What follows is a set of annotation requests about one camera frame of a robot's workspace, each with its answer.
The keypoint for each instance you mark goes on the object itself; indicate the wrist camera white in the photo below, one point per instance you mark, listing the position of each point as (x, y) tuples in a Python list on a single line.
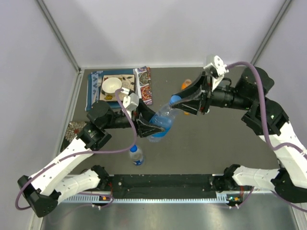
[(130, 101), (216, 69)]

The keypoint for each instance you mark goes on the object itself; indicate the white ceramic bowl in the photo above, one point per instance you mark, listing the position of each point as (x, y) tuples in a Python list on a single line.
[(110, 85)]

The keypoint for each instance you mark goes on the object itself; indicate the blue liquid bottle blue cap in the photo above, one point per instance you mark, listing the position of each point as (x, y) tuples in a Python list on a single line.
[(164, 118)]

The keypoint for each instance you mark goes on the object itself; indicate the clear water bottle blue cap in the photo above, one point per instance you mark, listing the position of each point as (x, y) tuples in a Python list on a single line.
[(136, 155)]

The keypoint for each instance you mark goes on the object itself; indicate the orange juice bottle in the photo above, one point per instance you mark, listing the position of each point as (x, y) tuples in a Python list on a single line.
[(185, 84)]

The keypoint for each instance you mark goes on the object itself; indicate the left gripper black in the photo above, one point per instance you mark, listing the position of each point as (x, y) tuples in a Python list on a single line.
[(141, 128)]

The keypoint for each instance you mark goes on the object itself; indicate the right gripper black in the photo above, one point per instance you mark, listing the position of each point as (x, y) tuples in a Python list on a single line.
[(193, 107)]

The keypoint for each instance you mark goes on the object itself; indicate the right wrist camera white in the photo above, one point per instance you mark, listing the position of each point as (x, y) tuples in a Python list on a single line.
[(216, 69)]

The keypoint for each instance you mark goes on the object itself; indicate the square floral plate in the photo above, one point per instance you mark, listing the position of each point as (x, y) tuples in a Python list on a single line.
[(128, 81)]

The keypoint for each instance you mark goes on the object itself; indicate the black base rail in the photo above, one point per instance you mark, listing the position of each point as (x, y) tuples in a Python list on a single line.
[(164, 186)]

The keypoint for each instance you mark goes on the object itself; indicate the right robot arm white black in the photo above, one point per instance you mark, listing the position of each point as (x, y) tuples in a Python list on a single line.
[(266, 118)]

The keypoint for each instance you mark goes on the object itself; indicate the dark floral coaster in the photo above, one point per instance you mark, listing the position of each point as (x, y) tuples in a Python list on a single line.
[(72, 138)]

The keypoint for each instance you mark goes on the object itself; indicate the silver fork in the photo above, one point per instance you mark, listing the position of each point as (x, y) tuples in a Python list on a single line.
[(99, 82)]

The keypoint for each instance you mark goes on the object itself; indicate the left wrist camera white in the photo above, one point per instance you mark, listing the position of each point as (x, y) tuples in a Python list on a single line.
[(130, 101)]

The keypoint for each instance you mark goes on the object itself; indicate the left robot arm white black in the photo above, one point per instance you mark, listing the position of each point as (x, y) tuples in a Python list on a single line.
[(47, 188)]

